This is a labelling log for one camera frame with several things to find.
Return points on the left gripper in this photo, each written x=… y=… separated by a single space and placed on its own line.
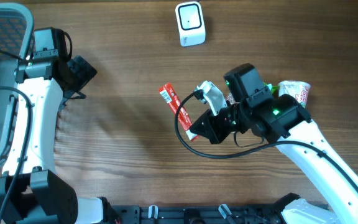
x=84 y=70

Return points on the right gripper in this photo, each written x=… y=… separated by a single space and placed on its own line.
x=217 y=134

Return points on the red chocolate bar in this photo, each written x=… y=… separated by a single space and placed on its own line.
x=169 y=95

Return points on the green gummy candy bag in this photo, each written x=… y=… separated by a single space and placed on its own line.
x=272 y=88

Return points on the cup noodles container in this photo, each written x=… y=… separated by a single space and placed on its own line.
x=297 y=89

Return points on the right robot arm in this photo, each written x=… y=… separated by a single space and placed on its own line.
x=283 y=123

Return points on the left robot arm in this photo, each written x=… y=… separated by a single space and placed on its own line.
x=34 y=88

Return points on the white barcode scanner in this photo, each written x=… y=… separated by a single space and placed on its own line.
x=190 y=22

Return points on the grey plastic shopping basket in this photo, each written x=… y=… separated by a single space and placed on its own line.
x=16 y=41

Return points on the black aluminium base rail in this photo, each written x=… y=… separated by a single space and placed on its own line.
x=246 y=214

